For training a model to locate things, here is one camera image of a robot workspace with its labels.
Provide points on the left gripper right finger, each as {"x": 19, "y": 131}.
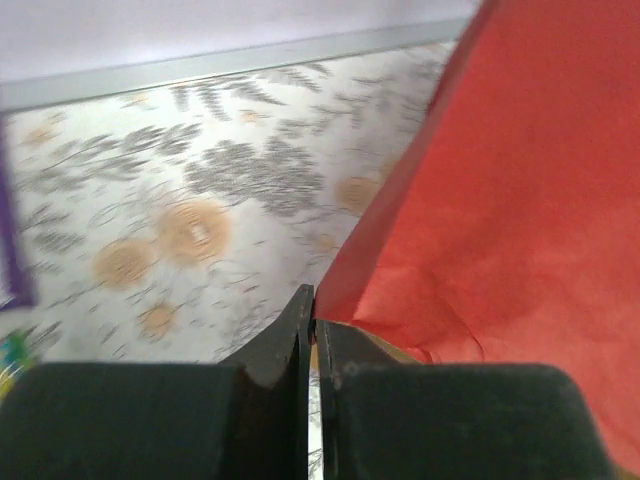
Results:
{"x": 387, "y": 419}

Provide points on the red paper bag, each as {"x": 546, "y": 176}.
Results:
{"x": 509, "y": 230}

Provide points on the purple snack packet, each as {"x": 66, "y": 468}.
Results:
{"x": 17, "y": 290}

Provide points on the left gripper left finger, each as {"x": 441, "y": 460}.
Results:
{"x": 242, "y": 418}

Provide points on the floral table mat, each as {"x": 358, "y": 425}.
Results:
{"x": 174, "y": 224}

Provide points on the yellow green snack packet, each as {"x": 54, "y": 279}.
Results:
{"x": 16, "y": 359}

